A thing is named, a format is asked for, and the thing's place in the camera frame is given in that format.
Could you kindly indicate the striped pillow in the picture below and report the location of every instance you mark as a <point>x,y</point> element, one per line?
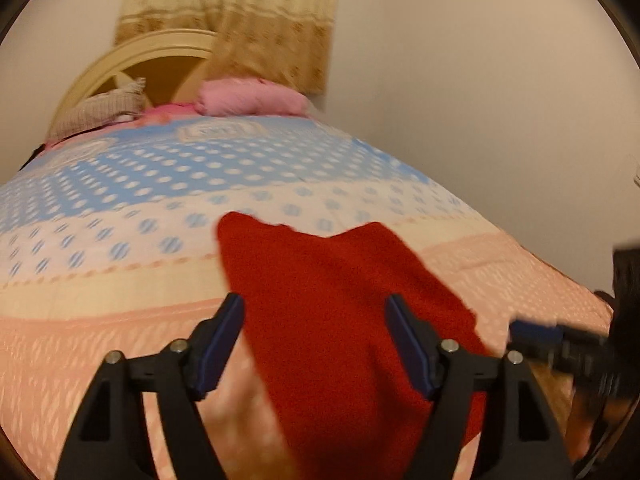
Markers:
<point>95,112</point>

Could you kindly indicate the red knitted sweater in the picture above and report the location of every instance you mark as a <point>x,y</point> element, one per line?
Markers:
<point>325,300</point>

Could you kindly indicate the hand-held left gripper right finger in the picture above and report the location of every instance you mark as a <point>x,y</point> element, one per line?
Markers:
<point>407,340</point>

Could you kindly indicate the dotted pastel bed sheet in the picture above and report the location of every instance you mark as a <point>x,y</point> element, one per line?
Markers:
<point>150,220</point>

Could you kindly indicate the cream wooden headboard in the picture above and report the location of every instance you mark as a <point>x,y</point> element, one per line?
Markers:
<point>100,67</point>

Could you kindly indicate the person's right forearm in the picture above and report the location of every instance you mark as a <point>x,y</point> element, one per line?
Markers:
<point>570,410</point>

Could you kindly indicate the pink cloth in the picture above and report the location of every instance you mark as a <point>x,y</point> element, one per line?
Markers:
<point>170,110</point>

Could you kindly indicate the beige patterned curtain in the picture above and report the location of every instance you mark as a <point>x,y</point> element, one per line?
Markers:
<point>240,15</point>

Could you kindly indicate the pink pillow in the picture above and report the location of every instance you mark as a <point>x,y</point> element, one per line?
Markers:
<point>250,96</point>

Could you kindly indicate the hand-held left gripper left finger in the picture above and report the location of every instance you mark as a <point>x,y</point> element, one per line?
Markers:
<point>220,340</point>

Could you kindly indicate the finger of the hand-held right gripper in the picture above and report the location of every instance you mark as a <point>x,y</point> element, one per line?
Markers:
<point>535,332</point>

